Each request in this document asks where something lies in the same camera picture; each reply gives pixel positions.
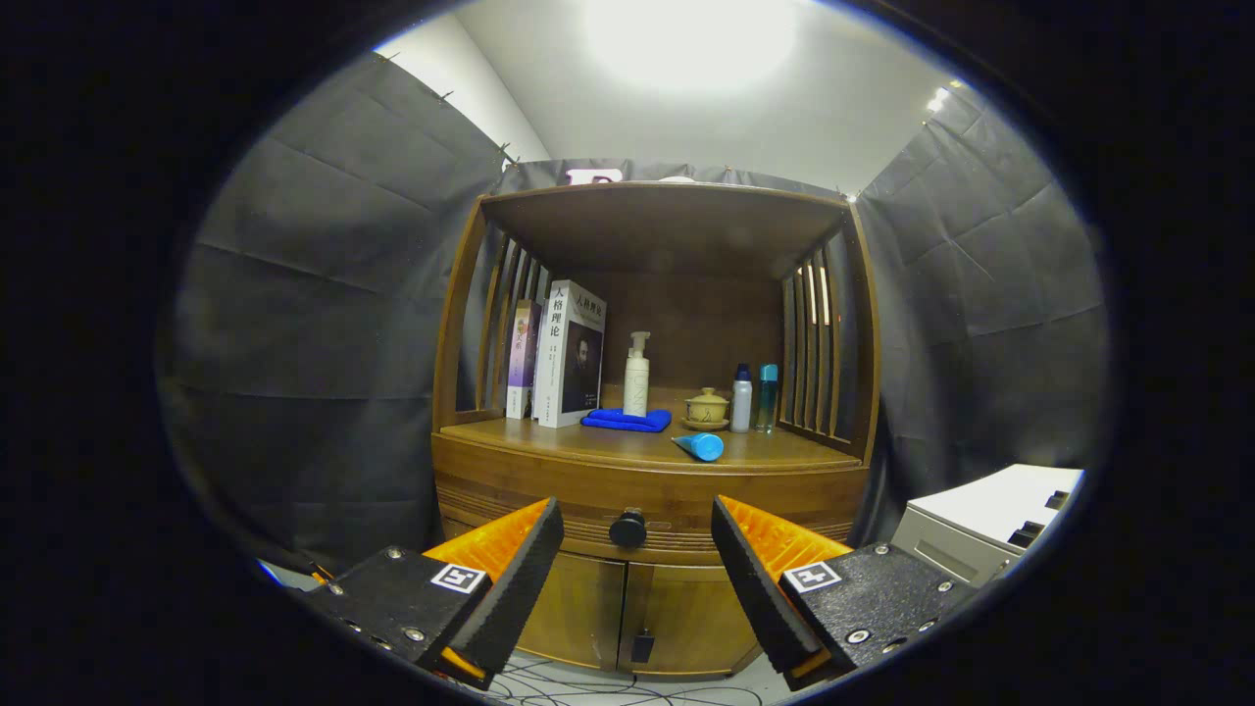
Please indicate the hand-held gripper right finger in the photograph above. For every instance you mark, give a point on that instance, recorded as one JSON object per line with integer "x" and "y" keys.
{"x": 757, "y": 598}

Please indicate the small black door latch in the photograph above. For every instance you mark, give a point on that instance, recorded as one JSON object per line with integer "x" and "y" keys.
{"x": 643, "y": 647}

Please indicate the black backdrop cloth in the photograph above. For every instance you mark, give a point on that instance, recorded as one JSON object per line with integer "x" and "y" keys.
{"x": 294, "y": 324}

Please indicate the blue folded cloth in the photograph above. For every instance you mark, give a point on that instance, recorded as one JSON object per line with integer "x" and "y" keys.
{"x": 627, "y": 421}

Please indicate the yellow saucer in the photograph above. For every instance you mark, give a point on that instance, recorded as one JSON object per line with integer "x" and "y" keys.
{"x": 706, "y": 426}

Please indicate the blue cosmetic tube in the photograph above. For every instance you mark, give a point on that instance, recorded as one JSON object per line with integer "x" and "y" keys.
{"x": 704, "y": 447}

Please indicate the wooden cabinet door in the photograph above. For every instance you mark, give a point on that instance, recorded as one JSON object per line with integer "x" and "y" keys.
{"x": 696, "y": 613}
{"x": 583, "y": 608}

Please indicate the white bottle with blue cap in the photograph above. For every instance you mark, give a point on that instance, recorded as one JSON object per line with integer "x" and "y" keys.
{"x": 741, "y": 402}

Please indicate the brown wooden cabinet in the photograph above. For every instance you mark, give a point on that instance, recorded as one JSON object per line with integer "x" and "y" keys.
{"x": 667, "y": 226}

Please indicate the wooden countertop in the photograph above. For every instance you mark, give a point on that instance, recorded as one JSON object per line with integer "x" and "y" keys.
{"x": 608, "y": 446}

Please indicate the purple book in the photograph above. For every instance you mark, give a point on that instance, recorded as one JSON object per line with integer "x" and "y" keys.
{"x": 522, "y": 363}

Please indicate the slim teal bottle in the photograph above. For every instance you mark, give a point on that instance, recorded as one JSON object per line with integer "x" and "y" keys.
{"x": 767, "y": 397}

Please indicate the white portrait book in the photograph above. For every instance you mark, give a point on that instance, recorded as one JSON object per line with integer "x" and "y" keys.
{"x": 574, "y": 353}

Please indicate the yellow lidded teacup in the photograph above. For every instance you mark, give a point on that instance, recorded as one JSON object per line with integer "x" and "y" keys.
{"x": 707, "y": 407}

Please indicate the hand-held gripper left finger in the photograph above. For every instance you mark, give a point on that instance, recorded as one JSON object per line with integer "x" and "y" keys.
{"x": 520, "y": 588}

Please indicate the white grey printer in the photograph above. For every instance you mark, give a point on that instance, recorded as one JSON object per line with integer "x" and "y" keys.
{"x": 971, "y": 510}

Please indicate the white pump bottle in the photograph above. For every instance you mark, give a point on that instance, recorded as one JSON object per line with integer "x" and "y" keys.
{"x": 636, "y": 387}

